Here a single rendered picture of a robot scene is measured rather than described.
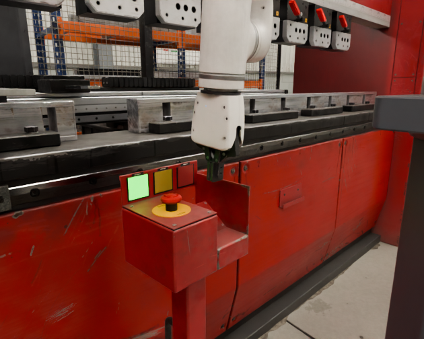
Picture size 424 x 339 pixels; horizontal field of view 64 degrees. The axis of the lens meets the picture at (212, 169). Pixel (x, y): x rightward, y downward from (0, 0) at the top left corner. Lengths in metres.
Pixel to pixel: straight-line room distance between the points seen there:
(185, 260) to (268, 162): 0.70
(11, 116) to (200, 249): 0.50
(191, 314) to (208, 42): 0.53
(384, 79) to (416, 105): 2.20
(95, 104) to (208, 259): 0.74
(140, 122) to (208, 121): 0.39
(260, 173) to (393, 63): 1.39
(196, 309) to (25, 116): 0.56
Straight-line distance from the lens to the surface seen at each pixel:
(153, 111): 1.00
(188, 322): 0.76
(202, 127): 0.64
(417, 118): 0.18
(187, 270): 0.61
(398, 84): 2.35
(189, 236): 0.59
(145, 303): 1.01
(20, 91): 0.60
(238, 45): 0.61
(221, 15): 0.60
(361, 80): 2.43
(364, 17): 2.08
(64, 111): 0.89
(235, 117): 0.60
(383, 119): 0.18
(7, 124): 0.85
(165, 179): 0.72
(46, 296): 0.86
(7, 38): 1.41
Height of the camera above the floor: 1.00
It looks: 14 degrees down
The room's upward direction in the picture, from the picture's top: straight up
